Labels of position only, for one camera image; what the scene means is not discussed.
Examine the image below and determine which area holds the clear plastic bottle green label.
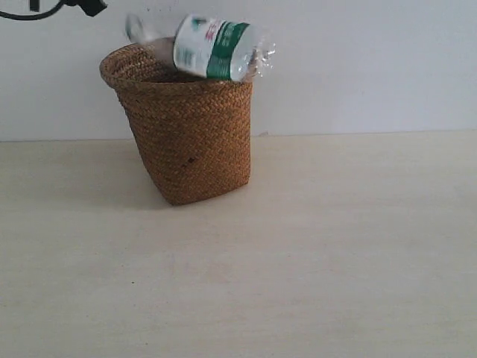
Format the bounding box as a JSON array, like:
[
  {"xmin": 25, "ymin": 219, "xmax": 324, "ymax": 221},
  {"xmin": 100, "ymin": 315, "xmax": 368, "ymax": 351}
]
[{"xmin": 124, "ymin": 13, "xmax": 276, "ymax": 83}]

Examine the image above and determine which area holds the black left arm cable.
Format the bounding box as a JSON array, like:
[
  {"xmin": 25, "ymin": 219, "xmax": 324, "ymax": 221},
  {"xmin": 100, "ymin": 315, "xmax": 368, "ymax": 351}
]
[{"xmin": 0, "ymin": 0, "xmax": 75, "ymax": 20}]

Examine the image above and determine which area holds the brown woven wicker basket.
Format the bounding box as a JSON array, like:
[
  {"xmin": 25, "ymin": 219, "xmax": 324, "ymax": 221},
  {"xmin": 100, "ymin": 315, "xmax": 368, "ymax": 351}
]
[{"xmin": 99, "ymin": 44, "xmax": 253, "ymax": 205}]

